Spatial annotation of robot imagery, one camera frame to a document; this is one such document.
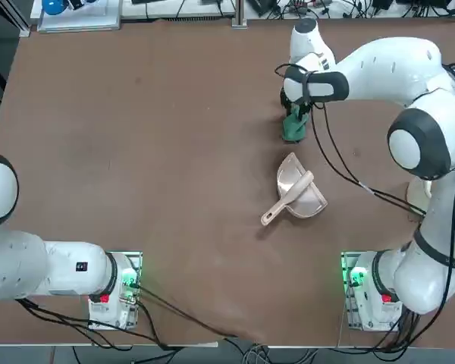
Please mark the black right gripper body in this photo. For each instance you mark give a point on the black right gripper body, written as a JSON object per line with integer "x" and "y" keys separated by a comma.
{"x": 284, "y": 99}

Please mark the green cloth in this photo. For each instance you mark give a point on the green cloth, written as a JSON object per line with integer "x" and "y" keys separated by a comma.
{"x": 294, "y": 129}

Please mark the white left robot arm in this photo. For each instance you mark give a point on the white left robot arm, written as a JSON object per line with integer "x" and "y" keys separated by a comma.
{"x": 22, "y": 265}

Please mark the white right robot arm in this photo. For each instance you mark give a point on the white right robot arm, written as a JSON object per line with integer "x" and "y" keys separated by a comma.
{"x": 394, "y": 72}

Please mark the dark grey power brick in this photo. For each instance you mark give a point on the dark grey power brick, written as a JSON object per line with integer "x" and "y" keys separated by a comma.
{"x": 263, "y": 7}

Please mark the power strip with red switches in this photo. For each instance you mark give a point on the power strip with red switches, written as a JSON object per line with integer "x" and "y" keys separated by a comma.
{"x": 297, "y": 4}

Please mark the beige brush with black bristles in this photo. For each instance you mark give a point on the beige brush with black bristles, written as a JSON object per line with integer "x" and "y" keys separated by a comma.
{"x": 284, "y": 203}

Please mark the beige dustpan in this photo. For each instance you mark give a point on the beige dustpan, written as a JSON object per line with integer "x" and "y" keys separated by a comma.
{"x": 307, "y": 203}

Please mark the white tray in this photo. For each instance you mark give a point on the white tray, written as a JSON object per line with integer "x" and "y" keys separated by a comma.
{"x": 79, "y": 21}

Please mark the blue round object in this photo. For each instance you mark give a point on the blue round object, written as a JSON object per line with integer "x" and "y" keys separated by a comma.
{"x": 54, "y": 7}

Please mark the white table edge bracket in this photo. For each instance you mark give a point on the white table edge bracket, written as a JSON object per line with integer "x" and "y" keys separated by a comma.
{"x": 239, "y": 21}

